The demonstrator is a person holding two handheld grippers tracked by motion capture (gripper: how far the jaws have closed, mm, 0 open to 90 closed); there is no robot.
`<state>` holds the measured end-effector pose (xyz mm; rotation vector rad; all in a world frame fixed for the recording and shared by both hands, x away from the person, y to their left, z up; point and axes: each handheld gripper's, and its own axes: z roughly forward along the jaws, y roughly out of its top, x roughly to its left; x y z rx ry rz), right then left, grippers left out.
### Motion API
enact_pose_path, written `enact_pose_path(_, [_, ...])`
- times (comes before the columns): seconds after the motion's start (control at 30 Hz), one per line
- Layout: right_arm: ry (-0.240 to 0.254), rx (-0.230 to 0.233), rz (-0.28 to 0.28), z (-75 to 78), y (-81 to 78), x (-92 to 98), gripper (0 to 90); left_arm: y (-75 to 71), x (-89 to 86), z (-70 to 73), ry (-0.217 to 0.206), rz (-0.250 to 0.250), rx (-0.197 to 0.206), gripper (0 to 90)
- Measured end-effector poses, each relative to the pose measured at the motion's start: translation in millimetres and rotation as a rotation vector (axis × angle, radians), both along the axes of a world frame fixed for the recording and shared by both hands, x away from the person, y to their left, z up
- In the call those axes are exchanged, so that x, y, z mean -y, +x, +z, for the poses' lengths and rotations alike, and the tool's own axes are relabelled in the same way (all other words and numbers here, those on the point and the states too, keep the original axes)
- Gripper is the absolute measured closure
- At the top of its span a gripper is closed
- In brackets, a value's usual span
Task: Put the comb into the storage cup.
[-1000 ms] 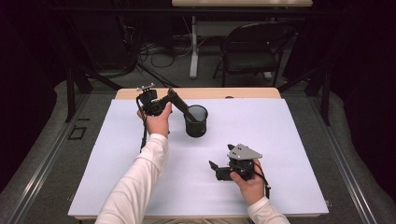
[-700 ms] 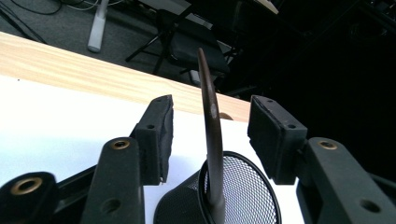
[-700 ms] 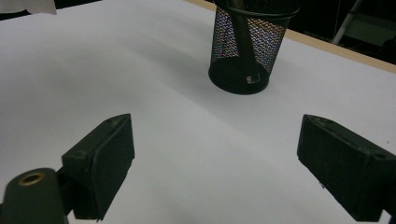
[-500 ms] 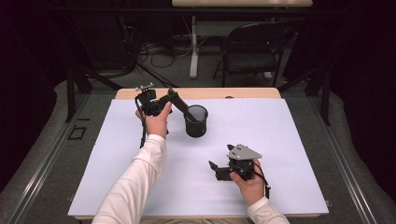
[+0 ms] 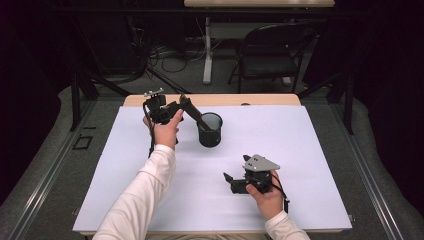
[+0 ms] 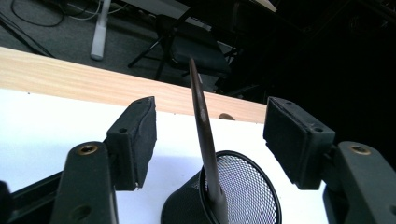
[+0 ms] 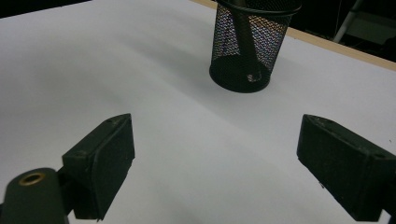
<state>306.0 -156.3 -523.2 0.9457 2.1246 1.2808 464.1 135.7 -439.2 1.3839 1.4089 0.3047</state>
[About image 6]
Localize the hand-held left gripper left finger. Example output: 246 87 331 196
49 95 158 224

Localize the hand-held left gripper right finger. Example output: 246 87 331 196
262 95 396 224

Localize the black mesh pen holder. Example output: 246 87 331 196
160 149 283 224

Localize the dark brown comb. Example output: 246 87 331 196
188 57 230 224

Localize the wooden table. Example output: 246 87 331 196
0 46 268 125

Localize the black folding chair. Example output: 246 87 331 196
127 12 242 96

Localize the thick black floor cable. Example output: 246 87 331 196
0 13 56 59

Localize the looped black floor cable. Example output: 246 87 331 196
9 0 65 28

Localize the white floor cable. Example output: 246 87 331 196
64 0 130 22

